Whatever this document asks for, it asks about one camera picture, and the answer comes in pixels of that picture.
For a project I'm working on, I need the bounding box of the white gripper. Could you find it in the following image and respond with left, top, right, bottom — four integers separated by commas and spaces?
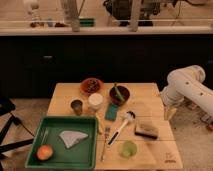
160, 87, 184, 120

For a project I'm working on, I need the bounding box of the wooden blackboard eraser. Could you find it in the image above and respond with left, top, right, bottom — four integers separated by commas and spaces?
134, 122, 159, 140

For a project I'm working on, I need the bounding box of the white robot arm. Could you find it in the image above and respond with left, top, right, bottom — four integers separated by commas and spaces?
160, 65, 213, 118

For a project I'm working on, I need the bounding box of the green translucent cup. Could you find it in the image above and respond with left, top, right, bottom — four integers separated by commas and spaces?
119, 141, 137, 158

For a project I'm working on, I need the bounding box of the white paper cup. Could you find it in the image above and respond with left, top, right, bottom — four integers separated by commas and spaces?
88, 93, 103, 110

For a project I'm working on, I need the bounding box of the dark metal cup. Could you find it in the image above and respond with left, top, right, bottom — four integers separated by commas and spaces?
71, 99, 83, 115

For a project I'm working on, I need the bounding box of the white black dish brush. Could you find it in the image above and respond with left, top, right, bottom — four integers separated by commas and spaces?
107, 111, 136, 146

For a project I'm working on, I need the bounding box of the dark maroon bowl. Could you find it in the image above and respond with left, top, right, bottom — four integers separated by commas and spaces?
109, 86, 130, 106

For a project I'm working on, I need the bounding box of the green sponge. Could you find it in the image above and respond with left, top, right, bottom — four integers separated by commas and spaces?
105, 103, 118, 121

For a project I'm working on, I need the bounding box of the silver fork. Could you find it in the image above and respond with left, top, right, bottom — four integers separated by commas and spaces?
100, 126, 110, 162

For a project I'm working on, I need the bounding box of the red bowl with snacks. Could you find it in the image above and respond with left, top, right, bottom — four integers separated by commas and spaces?
80, 78, 103, 95

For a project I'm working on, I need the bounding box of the green plastic tray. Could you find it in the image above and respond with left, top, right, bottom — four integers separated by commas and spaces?
25, 116, 98, 171

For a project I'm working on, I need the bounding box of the grey folded cloth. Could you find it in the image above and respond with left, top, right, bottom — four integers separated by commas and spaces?
59, 131, 88, 148

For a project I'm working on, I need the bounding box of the red yellow apple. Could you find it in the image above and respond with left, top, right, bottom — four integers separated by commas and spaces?
36, 144, 53, 161

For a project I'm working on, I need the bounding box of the black tripod stand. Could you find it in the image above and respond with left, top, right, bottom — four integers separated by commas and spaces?
0, 97, 35, 171

